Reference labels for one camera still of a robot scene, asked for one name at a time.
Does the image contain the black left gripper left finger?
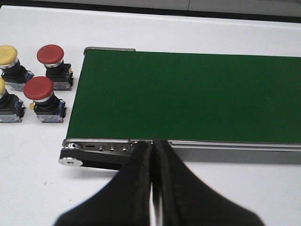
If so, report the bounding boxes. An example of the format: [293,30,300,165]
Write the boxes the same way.
[55,142,152,226]

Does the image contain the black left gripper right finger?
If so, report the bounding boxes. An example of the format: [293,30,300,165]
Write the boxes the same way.
[152,137,263,226]

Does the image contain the red mushroom push button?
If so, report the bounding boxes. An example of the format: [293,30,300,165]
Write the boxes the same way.
[24,76,66,123]
[37,44,73,91]

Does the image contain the yellow mushroom push button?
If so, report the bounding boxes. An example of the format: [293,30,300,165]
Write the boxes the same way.
[0,78,25,123]
[0,45,34,92]

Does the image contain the conveyor end roller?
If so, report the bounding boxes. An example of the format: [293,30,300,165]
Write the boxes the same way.
[58,143,132,170]

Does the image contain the green conveyor belt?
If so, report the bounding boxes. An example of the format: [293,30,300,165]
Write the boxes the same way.
[67,49,301,144]

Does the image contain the grey stone countertop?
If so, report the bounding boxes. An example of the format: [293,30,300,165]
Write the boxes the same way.
[7,0,301,17]

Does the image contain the aluminium conveyor frame rail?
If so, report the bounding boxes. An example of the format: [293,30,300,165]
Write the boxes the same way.
[63,138,301,165]

